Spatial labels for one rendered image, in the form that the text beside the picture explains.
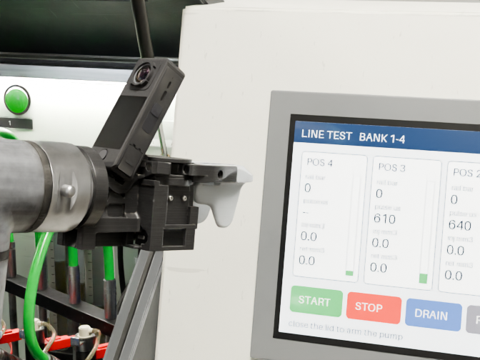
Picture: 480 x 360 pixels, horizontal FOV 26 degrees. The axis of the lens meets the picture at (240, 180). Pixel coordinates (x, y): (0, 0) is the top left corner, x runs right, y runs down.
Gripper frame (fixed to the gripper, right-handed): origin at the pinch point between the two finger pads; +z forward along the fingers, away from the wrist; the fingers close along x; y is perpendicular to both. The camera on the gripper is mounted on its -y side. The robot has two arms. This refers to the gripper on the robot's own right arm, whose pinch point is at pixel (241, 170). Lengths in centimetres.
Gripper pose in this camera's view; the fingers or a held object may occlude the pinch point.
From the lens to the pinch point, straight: 101.3
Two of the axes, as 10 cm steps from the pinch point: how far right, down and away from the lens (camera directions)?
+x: 7.0, 0.9, -7.1
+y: -0.8, 10.0, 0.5
